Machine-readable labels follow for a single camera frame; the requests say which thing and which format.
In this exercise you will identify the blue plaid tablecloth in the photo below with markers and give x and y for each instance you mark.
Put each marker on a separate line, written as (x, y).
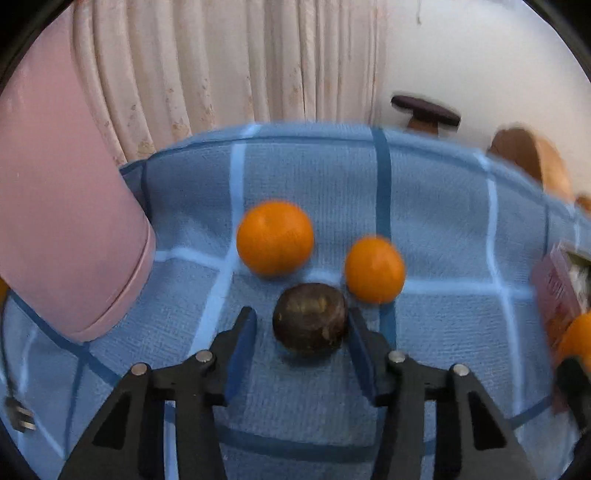
(470, 229)

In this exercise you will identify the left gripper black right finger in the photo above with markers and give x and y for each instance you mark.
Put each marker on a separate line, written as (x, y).
(437, 423)

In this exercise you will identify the brown leather armchair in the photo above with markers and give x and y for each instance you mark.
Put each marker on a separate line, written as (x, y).
(536, 156)

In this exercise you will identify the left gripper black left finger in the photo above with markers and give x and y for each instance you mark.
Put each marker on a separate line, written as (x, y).
(125, 439)

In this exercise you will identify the pink floral curtain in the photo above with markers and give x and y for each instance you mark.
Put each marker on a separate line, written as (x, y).
(156, 72)

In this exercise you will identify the dark round stool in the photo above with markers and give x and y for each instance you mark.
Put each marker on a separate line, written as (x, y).
(426, 116)

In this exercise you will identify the orange tangerine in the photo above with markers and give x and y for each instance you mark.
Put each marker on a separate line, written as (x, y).
(275, 238)
(375, 271)
(576, 341)

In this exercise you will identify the dark brown round fruit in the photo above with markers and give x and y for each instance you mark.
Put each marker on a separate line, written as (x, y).
(310, 319)

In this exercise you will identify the pink metal tray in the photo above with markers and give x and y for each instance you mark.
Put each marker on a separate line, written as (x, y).
(561, 280)

